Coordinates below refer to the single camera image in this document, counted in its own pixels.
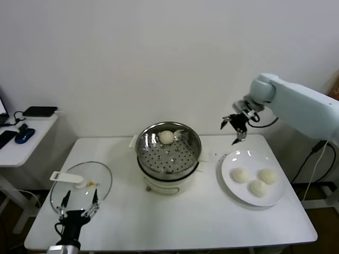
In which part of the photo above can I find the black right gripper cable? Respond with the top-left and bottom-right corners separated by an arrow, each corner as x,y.
247,116 -> 279,129

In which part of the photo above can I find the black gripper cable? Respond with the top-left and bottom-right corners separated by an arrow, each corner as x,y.
54,223 -> 66,240
247,116 -> 279,129

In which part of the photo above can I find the white floor cable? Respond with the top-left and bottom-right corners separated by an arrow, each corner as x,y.
0,186 -> 43,210

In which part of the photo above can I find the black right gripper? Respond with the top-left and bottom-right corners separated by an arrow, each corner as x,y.
219,113 -> 251,146

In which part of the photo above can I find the white steamed baozi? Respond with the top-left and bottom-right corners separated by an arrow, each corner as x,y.
258,169 -> 279,185
231,168 -> 249,184
249,179 -> 269,198
158,130 -> 175,146

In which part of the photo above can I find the perforated steel steamer basket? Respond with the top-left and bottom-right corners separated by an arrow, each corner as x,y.
129,121 -> 210,176

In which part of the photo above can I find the white round plate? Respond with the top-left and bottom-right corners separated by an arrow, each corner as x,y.
218,150 -> 287,207

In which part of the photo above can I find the black smartphone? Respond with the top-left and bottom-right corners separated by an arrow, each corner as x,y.
0,130 -> 17,149

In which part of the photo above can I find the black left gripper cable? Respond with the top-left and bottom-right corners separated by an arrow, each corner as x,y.
54,223 -> 66,240

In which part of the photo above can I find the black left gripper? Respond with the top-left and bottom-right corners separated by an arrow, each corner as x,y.
55,188 -> 101,246

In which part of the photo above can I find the white electric cooker base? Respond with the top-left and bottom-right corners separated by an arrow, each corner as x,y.
137,156 -> 206,196

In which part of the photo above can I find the blue computer mouse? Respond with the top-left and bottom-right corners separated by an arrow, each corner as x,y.
14,128 -> 36,144

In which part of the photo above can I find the black flat box device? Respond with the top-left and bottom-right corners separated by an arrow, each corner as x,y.
22,106 -> 59,117

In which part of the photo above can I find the glass lid with white handle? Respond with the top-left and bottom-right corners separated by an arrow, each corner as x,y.
49,161 -> 113,218

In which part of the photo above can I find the black power cable with adapter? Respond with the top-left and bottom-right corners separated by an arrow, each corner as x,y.
290,140 -> 337,185

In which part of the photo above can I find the black desk cable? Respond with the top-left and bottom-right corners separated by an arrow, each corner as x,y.
13,111 -> 27,125

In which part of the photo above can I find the white hanging cable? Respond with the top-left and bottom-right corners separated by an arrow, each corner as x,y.
301,140 -> 332,204

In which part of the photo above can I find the white side desk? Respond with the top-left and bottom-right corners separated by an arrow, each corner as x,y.
0,112 -> 60,235

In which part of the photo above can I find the black laptop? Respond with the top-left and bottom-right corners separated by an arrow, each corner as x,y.
0,87 -> 11,125

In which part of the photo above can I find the orange plastic bag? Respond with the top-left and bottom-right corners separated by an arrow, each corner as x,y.
327,76 -> 339,100

